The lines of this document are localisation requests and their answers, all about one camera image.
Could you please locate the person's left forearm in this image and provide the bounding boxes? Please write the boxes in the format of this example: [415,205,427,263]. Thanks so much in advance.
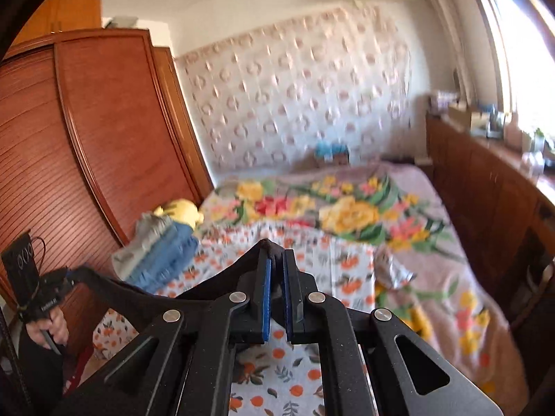
[18,341,67,405]

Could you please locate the floral blanket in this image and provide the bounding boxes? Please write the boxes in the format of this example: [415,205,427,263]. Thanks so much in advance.
[197,162,530,408]

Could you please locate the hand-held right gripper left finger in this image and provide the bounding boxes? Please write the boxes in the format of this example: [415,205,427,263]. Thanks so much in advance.
[52,247,274,416]

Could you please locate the black cable loop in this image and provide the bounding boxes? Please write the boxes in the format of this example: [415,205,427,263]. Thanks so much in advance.
[29,236,48,262]

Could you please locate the orange fruit print bedsheet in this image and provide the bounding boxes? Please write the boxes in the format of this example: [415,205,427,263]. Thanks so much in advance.
[93,221,382,416]

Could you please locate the light blue folded jeans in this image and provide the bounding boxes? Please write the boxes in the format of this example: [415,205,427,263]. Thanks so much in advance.
[126,221,191,265]

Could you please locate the window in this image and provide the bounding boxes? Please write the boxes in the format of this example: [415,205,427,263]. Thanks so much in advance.
[466,0,555,139]

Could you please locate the person's left hand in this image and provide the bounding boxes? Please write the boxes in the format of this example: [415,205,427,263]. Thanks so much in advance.
[26,307,71,358]

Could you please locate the yellow plush toy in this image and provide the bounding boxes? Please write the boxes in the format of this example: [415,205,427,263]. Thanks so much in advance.
[153,198,205,228]

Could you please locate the blue packet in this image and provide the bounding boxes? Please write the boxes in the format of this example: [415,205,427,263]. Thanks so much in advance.
[314,140,350,162]

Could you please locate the brown wooden wardrobe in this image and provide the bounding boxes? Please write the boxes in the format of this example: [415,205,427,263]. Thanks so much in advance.
[0,28,216,356]

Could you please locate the wooden side cabinet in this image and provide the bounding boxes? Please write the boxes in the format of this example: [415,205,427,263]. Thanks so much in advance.
[425,110,555,339]

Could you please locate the stack of folded jeans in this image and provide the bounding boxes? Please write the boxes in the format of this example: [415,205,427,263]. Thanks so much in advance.
[112,213,175,276]

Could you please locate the cluttered small containers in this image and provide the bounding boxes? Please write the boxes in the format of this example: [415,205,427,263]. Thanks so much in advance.
[429,89,555,174]

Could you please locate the black pants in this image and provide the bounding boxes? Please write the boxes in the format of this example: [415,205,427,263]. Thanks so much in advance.
[69,237,296,416]

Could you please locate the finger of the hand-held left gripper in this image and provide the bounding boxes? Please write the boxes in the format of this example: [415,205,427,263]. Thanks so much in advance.
[64,268,95,289]

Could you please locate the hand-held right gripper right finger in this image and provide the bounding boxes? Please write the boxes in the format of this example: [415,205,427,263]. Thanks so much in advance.
[282,249,504,416]

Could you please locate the orange wooden upper cupboard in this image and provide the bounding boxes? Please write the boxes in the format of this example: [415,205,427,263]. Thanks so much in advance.
[12,0,103,49]

